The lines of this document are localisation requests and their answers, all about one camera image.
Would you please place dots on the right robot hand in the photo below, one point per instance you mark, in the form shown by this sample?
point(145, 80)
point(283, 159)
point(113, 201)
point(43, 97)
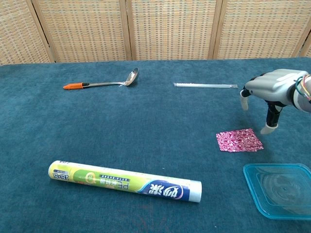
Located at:
point(269, 86)

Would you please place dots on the white rectangular card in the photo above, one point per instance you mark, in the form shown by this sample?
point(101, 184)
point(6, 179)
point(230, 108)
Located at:
point(236, 139)

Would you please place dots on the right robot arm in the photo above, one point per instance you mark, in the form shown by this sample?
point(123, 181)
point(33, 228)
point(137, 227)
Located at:
point(303, 97)

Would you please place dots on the woven bamboo screen panel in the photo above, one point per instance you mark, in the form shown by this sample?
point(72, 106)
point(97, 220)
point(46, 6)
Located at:
point(172, 29)
point(307, 48)
point(17, 31)
point(85, 29)
point(260, 29)

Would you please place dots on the straw in clear wrapper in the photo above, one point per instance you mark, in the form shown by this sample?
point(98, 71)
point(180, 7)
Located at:
point(206, 85)

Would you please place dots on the blue plastic container lid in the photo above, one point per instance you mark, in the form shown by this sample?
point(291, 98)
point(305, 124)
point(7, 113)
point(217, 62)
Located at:
point(279, 191)

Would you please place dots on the teal carpet table cover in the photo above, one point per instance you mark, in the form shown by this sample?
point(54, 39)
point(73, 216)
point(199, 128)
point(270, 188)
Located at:
point(145, 136)

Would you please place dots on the green blue cling film roll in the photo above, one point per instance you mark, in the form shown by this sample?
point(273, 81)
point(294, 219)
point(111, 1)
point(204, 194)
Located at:
point(121, 183)

